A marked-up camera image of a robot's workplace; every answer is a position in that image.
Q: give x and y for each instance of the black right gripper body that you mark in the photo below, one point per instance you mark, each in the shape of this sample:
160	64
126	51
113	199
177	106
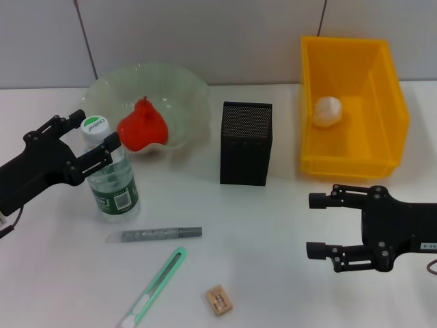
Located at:
403	227

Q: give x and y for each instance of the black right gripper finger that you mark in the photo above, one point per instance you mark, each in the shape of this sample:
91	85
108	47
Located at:
319	201
315	250

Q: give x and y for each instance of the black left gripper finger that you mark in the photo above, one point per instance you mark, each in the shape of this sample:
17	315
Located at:
99	157
68	122

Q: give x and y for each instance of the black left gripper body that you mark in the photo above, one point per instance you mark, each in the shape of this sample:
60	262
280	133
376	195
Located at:
34	167

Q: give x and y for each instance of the clear plastic water bottle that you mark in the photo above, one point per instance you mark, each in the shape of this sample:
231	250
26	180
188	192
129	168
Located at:
112	201

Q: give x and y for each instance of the red-orange fruit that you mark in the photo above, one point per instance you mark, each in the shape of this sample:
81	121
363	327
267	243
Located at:
143	130

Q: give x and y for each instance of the white paper ball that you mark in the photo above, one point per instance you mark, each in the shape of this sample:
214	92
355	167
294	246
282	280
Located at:
327	111

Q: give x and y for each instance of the green glass fruit plate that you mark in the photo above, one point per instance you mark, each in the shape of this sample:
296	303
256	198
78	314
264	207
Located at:
102	95

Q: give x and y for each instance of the black mesh pen holder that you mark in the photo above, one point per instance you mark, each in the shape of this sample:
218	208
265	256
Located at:
244	157

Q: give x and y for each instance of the grey marker pen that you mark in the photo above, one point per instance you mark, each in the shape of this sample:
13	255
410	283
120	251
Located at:
164	234

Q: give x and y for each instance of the green utility knife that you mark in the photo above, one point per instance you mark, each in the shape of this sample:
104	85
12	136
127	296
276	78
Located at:
160	276

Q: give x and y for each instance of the yellow plastic bin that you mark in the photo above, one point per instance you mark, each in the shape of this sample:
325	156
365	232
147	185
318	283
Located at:
341	68

